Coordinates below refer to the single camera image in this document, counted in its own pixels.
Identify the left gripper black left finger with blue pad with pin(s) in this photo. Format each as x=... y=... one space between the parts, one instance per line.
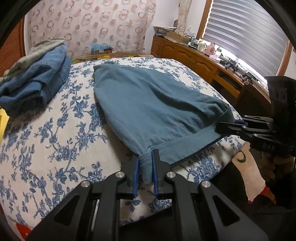
x=91 y=210

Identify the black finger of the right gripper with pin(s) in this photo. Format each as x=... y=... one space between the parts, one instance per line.
x=249 y=120
x=242 y=130

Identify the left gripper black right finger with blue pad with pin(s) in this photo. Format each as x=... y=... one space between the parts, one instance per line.
x=201 y=211

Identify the teal blue shorts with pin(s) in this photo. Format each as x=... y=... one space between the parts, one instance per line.
x=149 y=110

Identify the right hand on gripper handle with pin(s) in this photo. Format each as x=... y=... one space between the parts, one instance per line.
x=279 y=173

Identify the wooden sideboard cabinet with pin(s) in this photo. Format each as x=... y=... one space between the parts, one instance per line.
x=247 y=99

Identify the blue floral white bedsheet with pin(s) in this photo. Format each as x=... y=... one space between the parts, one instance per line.
x=47 y=154

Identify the pink bottle on sideboard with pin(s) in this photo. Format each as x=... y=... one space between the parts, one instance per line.
x=210 y=49

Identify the grey zebra window blind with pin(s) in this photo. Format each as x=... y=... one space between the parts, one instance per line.
x=249 y=32

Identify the white jar on sideboard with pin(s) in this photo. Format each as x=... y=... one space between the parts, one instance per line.
x=201 y=46

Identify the open cardboard box on sideboard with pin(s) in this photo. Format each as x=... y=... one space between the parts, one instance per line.
x=178 y=38

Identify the yellow Pikachu plush toy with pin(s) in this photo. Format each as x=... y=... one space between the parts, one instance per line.
x=4 y=120

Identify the folded blue denim jeans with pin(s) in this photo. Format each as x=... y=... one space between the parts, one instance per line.
x=38 y=84

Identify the stack of papers on sideboard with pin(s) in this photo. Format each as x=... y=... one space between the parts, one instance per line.
x=162 y=31

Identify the beige drape by window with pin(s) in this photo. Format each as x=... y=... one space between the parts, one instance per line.
x=184 y=7

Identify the colourful flower blanket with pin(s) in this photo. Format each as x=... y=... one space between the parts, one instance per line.
x=80 y=59

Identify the cardboard box with blue bag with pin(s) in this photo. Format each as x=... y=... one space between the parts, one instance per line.
x=100 y=49

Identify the folded grey-green pants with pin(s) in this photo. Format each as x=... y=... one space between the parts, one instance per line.
x=37 y=51

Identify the pink circle-pattern curtain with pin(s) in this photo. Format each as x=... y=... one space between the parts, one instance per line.
x=122 y=25

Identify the wooden louvered wardrobe door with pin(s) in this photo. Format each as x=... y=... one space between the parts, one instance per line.
x=13 y=48

